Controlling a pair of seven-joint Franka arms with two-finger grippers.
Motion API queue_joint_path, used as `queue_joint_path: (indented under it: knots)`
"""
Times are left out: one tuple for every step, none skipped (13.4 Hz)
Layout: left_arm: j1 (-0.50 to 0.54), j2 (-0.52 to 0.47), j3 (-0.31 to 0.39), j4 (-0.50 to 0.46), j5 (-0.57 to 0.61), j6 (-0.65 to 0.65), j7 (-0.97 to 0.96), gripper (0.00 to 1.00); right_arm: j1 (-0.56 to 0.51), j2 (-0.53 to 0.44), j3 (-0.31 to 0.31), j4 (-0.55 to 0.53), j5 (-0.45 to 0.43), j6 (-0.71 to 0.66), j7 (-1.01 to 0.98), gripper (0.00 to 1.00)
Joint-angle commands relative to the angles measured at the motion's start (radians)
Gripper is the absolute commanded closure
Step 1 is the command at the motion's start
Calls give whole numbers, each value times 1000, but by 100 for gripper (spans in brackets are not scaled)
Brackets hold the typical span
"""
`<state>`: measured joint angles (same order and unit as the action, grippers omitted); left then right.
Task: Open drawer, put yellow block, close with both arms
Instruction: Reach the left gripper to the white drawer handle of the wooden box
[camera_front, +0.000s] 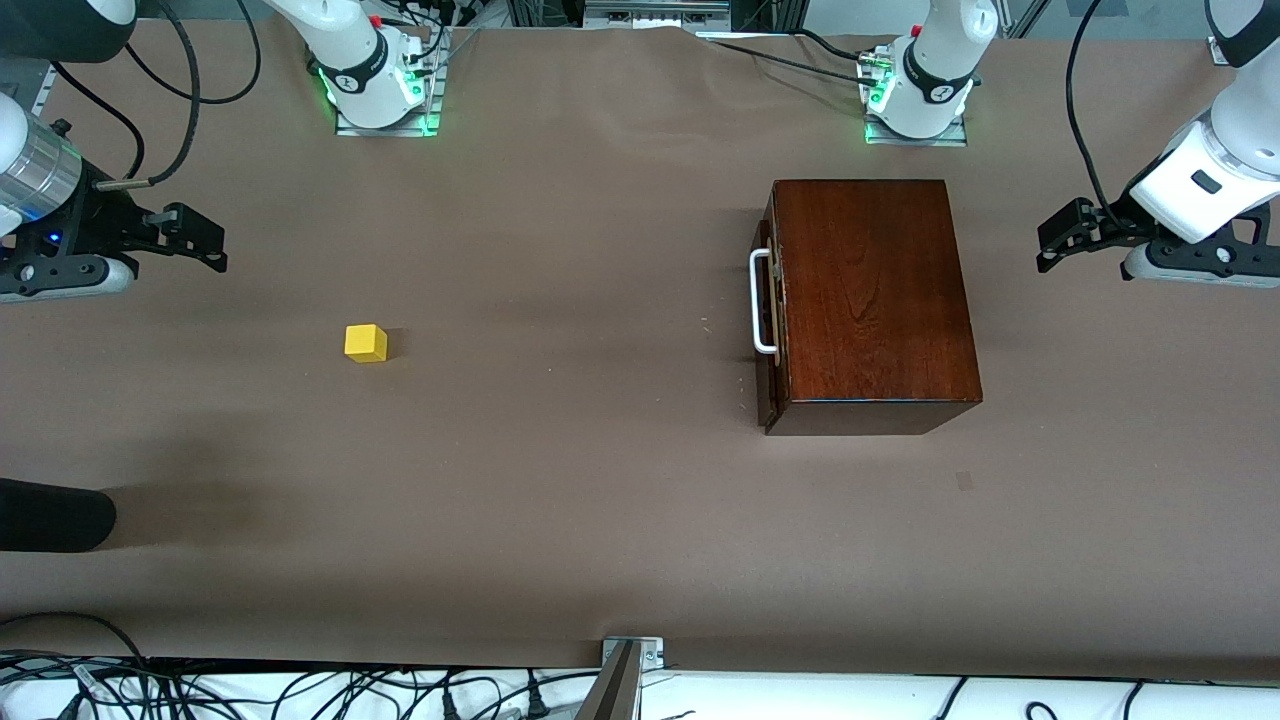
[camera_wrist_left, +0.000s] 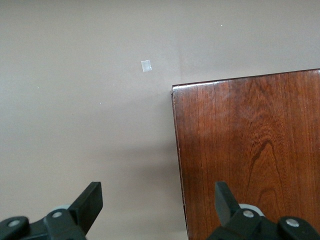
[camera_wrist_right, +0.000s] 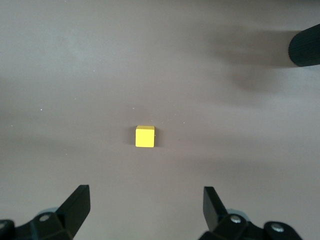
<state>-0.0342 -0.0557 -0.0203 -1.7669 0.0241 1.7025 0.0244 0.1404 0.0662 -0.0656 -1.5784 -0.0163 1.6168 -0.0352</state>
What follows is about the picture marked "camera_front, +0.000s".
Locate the grey metal device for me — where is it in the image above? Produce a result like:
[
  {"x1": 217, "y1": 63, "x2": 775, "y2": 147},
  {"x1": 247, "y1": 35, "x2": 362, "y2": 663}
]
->
[{"x1": 582, "y1": 0, "x2": 733, "y2": 29}]

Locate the white board under cables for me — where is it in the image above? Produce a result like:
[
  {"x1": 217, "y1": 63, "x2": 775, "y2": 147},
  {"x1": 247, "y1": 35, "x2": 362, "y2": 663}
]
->
[{"x1": 0, "y1": 660, "x2": 1280, "y2": 720}]

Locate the brown paper table cover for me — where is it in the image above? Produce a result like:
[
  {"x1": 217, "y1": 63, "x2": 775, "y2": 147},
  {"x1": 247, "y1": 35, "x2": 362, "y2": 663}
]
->
[{"x1": 0, "y1": 18, "x2": 1280, "y2": 683}]

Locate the black cable tangle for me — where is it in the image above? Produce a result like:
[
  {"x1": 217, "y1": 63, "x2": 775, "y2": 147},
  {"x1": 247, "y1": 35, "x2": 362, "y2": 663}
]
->
[{"x1": 0, "y1": 611, "x2": 601, "y2": 720}]

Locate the black cylindrical object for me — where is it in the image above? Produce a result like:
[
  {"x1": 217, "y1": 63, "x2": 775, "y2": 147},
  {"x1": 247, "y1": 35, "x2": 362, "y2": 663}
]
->
[{"x1": 0, "y1": 478, "x2": 118, "y2": 554}]

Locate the dark brown wooden cabinet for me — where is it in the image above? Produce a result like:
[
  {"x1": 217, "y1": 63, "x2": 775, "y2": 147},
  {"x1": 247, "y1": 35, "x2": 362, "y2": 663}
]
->
[{"x1": 758, "y1": 179, "x2": 984, "y2": 437}]

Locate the black cable to left base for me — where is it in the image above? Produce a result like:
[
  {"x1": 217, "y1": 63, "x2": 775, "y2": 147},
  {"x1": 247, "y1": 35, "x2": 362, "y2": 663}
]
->
[{"x1": 698, "y1": 28, "x2": 883, "y2": 89}]

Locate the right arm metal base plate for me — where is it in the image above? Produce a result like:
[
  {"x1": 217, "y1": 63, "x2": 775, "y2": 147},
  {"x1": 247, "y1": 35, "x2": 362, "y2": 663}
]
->
[{"x1": 334, "y1": 28, "x2": 443, "y2": 139}]

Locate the wooden drawer with white handle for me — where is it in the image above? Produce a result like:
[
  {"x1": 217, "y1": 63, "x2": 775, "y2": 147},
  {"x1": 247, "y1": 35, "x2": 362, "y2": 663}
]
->
[{"x1": 749, "y1": 195, "x2": 792, "y2": 434}]

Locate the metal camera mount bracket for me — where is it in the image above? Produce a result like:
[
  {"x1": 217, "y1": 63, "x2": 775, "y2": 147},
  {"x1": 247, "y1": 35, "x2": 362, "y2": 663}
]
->
[{"x1": 575, "y1": 636, "x2": 666, "y2": 720}]

